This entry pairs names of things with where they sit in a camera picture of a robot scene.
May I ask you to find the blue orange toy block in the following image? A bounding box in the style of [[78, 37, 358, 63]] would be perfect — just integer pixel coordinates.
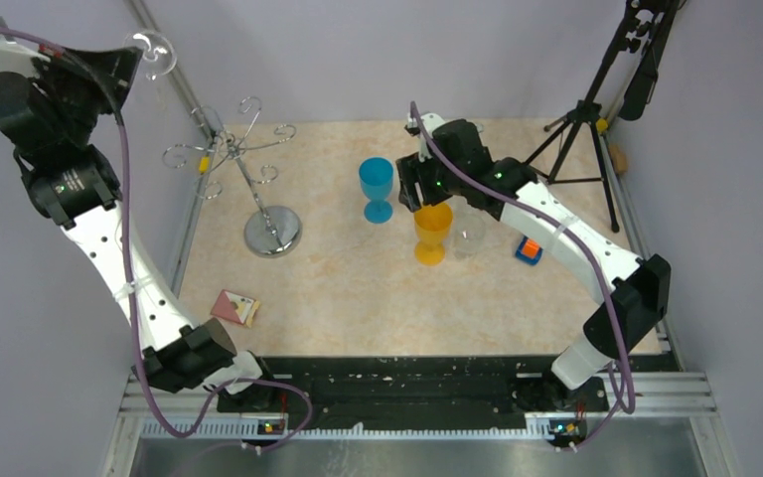
[[515, 237, 543, 266]]

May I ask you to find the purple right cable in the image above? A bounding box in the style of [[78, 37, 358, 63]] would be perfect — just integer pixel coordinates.
[[408, 100, 638, 452]]

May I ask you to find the blue plastic wine glass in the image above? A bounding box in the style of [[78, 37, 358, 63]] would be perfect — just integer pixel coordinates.
[[359, 157, 393, 224]]

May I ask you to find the clear stemmed wine glass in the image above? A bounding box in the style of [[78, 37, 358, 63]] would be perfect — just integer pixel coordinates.
[[123, 29, 177, 80]]

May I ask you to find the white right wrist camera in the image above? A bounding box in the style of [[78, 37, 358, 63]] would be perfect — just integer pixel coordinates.
[[404, 112, 446, 162]]

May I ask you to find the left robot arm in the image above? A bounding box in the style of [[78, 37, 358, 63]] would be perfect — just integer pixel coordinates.
[[0, 42, 279, 411]]

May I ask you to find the orange plastic wine glass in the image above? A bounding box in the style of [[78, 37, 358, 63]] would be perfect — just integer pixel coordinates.
[[413, 203, 453, 266]]

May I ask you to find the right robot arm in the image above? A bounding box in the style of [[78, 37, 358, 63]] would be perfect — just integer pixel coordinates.
[[396, 113, 672, 409]]

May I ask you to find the chrome wine glass rack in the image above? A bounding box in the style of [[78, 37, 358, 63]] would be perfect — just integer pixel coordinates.
[[161, 95, 303, 258]]

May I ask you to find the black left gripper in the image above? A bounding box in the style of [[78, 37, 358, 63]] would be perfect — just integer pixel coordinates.
[[30, 38, 141, 145]]

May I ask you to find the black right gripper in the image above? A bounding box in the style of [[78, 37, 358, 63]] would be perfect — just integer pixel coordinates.
[[397, 147, 466, 212]]

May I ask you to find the black base frame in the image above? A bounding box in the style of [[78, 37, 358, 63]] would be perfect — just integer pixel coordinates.
[[217, 355, 612, 431]]

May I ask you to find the black tripod stand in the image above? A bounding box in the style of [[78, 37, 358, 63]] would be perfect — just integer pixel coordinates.
[[525, 0, 684, 233]]

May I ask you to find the red triangular card box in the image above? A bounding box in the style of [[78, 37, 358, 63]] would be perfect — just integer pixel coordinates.
[[210, 289, 260, 328]]

